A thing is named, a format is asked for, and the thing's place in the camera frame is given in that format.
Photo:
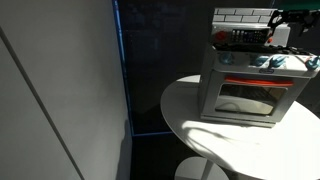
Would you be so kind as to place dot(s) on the large red stove knob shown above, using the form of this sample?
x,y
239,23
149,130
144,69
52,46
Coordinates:
x,y
220,35

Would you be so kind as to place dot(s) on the small red stove button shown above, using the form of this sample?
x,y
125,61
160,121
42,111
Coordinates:
x,y
270,40

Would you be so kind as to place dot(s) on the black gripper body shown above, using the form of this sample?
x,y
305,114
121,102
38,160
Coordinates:
x,y
298,16

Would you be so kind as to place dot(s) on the black stove burner grate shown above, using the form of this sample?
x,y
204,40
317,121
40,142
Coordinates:
x,y
263,49

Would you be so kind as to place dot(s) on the white table pedestal base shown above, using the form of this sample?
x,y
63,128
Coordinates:
x,y
196,170

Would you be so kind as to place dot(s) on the blue frame edge strip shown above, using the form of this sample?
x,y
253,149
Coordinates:
x,y
123,66

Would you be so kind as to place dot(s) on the black keypad display panel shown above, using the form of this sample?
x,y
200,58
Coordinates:
x,y
249,36

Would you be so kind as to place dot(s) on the blue stove knob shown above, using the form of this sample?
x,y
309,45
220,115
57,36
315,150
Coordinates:
x,y
277,61
226,58
313,62
260,60

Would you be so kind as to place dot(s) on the grey oven door with window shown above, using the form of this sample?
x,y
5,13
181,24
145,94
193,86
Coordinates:
x,y
213,100

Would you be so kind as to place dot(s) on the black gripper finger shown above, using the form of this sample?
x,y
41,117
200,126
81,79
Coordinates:
x,y
275,28
276,16

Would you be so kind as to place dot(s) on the grey toy stove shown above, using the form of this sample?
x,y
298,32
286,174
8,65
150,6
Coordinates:
x,y
250,106

